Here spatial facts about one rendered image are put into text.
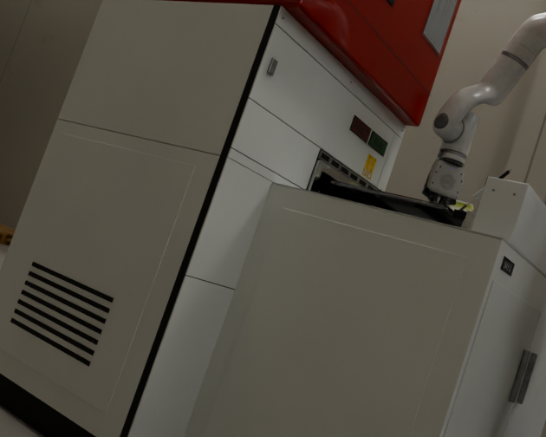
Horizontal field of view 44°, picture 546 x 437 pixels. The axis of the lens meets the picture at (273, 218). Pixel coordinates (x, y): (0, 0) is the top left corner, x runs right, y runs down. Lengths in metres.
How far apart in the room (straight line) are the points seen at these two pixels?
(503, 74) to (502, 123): 2.89
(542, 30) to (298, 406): 1.23
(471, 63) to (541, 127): 0.82
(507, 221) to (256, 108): 0.65
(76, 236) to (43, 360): 0.34
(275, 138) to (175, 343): 0.58
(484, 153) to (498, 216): 3.36
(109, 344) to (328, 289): 0.56
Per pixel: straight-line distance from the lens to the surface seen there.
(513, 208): 1.57
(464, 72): 5.25
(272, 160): 1.77
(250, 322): 1.72
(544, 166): 4.65
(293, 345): 1.65
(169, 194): 1.71
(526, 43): 2.10
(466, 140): 2.07
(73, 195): 1.98
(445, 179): 2.04
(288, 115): 1.79
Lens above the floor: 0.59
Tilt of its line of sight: 5 degrees up
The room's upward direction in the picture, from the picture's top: 19 degrees clockwise
